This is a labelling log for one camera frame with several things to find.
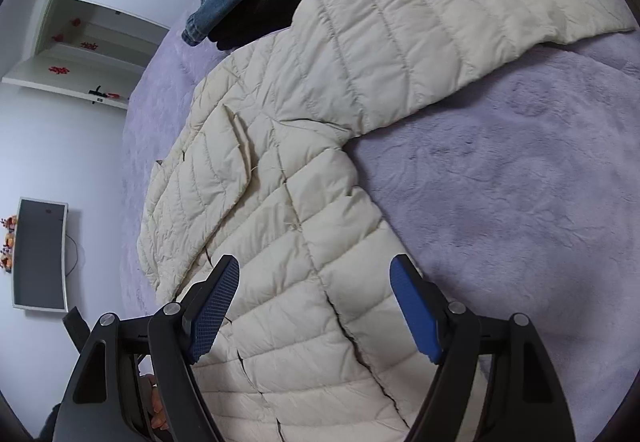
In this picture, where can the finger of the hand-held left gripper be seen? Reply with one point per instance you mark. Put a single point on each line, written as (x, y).
(76, 327)

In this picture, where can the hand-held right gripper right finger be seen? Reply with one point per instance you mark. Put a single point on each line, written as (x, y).
(416, 309)

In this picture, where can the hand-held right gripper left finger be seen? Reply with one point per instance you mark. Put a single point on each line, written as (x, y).
(214, 309)

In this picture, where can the cream puffer jacket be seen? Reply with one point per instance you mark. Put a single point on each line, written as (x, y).
(300, 172)

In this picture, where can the person's left hand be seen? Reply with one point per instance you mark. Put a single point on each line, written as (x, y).
(159, 404)

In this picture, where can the grey flat screen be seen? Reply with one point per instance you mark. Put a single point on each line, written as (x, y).
(40, 252)

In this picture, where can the orange ornament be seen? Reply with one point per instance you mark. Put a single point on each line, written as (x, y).
(7, 242)

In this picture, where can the purple plush blanket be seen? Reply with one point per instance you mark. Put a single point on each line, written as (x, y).
(500, 197)

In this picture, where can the small black device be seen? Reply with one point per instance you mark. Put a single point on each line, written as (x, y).
(97, 93)

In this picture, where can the red paper decoration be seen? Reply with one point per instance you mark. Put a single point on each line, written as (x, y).
(59, 70)
(89, 45)

